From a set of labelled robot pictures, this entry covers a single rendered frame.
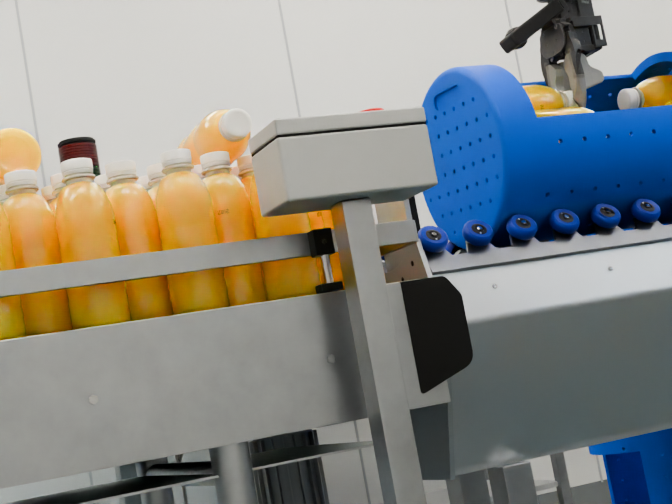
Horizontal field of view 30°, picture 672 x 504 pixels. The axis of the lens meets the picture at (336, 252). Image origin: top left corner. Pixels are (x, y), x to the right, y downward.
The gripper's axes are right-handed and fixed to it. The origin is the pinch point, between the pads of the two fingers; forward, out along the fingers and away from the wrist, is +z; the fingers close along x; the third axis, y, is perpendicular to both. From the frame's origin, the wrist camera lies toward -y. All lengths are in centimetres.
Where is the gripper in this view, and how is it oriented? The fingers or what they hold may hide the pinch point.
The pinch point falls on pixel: (569, 105)
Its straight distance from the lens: 208.7
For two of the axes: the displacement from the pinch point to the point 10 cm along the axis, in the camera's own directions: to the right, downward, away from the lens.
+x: -3.7, 1.7, 9.1
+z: 1.8, 9.8, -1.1
